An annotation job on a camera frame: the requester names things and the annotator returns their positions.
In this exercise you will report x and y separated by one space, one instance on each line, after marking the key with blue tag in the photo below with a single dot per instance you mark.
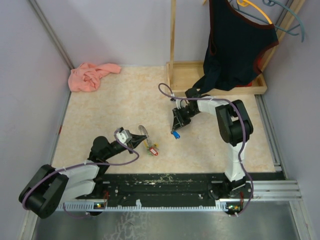
175 134

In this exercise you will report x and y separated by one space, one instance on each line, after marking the teal clothes hanger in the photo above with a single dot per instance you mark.
288 22

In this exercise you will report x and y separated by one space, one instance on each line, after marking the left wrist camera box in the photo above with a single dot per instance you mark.
123 136

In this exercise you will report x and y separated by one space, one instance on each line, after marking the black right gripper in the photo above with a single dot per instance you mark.
179 121

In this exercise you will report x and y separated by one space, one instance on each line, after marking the red key tag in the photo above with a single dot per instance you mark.
153 151

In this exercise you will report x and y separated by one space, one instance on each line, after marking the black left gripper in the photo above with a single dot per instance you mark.
137 139

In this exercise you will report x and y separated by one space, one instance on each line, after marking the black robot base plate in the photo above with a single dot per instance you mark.
167 189

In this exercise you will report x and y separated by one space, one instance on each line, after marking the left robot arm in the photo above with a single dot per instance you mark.
51 187

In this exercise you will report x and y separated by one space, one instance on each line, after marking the dark navy vest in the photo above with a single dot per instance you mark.
235 46

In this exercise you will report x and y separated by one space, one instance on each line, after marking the pink crumpled cloth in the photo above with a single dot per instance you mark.
87 76

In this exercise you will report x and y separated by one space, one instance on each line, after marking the wooden clothes rack base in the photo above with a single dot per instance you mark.
181 76

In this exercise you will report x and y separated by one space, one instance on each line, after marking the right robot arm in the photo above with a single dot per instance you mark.
234 124

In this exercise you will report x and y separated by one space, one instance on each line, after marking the aluminium frame rail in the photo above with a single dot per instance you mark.
276 190

